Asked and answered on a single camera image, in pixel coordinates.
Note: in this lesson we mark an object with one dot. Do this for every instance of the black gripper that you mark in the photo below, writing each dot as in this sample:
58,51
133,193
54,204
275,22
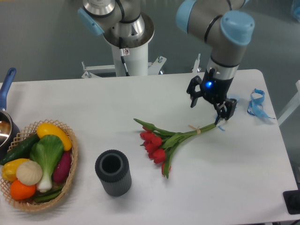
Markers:
214,91

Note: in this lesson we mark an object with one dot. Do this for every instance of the red tulip bouquet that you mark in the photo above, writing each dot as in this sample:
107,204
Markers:
162,144

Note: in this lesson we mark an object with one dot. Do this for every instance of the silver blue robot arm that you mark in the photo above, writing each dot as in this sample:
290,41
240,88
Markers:
218,23

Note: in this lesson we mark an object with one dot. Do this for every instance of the blue ribbon on stems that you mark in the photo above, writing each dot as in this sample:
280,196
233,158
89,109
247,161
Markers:
223,121

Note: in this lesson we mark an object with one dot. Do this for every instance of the blue ribbon on table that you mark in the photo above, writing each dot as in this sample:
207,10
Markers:
255,105

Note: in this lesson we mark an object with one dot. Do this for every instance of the blue object top right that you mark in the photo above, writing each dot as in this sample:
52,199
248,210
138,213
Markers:
295,10

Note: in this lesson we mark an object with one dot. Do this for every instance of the dark grey ribbed vase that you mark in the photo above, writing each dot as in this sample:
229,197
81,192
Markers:
113,171

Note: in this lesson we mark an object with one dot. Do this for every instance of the black device at edge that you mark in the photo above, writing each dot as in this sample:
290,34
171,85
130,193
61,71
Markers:
292,201

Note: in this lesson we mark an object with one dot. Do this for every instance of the purple sweet potato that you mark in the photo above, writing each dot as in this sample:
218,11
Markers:
62,169

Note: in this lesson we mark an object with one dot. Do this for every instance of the green bok choy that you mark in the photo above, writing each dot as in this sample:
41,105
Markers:
47,153

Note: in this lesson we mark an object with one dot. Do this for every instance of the woven wicker basket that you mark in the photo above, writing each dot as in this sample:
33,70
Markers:
69,140

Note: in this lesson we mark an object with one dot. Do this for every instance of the green cucumber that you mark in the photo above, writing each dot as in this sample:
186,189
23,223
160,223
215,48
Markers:
21,150

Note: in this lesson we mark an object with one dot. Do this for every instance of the white garlic bulb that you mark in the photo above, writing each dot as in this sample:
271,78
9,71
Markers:
29,173

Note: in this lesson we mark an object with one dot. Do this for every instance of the green bean pods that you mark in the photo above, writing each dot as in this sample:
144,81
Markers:
48,196

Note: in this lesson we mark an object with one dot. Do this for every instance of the orange fruit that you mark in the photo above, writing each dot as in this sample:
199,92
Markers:
19,191

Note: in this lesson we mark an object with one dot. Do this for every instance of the yellow bell pepper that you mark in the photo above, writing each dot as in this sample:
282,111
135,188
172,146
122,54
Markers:
9,169

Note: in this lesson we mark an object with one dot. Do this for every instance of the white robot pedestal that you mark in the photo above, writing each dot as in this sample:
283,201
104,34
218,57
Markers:
129,45

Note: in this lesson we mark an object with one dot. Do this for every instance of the white frame at right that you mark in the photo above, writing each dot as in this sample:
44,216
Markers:
290,107

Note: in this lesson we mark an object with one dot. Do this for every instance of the blue handled saucepan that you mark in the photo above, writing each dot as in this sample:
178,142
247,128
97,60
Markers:
8,129

